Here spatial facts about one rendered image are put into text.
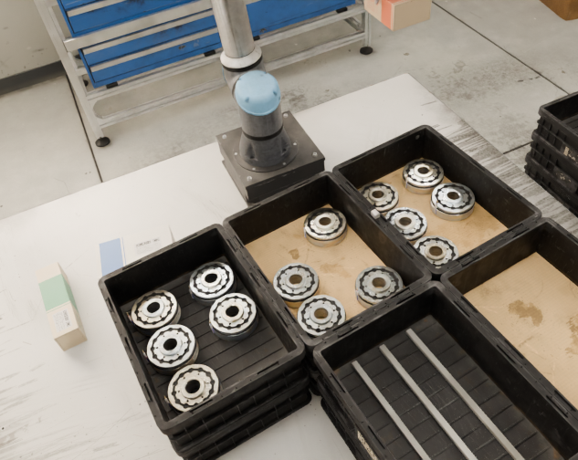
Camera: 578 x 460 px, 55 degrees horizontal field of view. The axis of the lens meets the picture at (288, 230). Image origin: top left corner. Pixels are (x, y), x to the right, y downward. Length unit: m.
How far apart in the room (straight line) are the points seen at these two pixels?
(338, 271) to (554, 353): 0.47
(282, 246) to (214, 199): 0.41
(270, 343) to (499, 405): 0.46
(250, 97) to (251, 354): 0.66
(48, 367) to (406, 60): 2.69
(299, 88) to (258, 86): 1.82
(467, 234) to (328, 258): 0.34
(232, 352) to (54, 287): 0.56
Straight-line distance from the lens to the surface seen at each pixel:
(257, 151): 1.57
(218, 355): 1.20
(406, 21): 1.67
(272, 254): 1.33
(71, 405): 1.41
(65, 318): 1.47
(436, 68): 3.45
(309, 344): 1.07
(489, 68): 3.48
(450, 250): 1.29
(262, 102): 1.47
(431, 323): 1.22
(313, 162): 1.60
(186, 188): 1.74
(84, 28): 2.96
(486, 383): 1.17
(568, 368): 1.22
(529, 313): 1.27
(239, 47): 1.55
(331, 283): 1.26
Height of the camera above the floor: 1.85
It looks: 48 degrees down
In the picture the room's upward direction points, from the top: 9 degrees counter-clockwise
